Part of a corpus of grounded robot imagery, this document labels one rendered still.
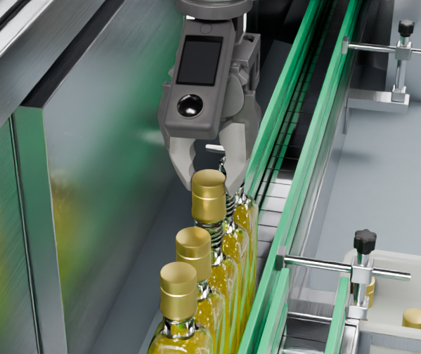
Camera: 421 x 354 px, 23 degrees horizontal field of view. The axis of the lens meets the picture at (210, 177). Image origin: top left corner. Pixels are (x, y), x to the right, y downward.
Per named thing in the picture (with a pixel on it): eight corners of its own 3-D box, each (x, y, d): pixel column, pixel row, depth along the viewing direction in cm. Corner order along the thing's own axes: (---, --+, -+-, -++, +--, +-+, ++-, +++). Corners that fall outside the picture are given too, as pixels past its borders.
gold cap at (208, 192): (196, 201, 107) (196, 166, 104) (229, 206, 106) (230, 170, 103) (188, 220, 104) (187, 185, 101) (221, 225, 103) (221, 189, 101)
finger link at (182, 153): (204, 166, 108) (217, 91, 103) (189, 197, 104) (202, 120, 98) (176, 158, 109) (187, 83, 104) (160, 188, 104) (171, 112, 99)
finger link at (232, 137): (267, 170, 107) (256, 91, 102) (256, 201, 102) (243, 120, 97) (238, 171, 108) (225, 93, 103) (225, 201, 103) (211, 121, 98)
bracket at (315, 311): (289, 334, 139) (291, 294, 135) (358, 345, 137) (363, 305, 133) (284, 352, 136) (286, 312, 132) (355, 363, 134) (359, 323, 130)
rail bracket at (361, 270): (277, 293, 135) (280, 215, 129) (405, 312, 132) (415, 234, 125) (273, 307, 133) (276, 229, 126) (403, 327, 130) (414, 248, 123)
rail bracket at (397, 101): (337, 121, 194) (346, 10, 182) (427, 131, 191) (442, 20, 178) (334, 133, 190) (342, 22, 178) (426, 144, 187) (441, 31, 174)
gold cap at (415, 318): (424, 332, 146) (428, 309, 144) (424, 349, 143) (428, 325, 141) (400, 329, 147) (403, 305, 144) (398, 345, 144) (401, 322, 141)
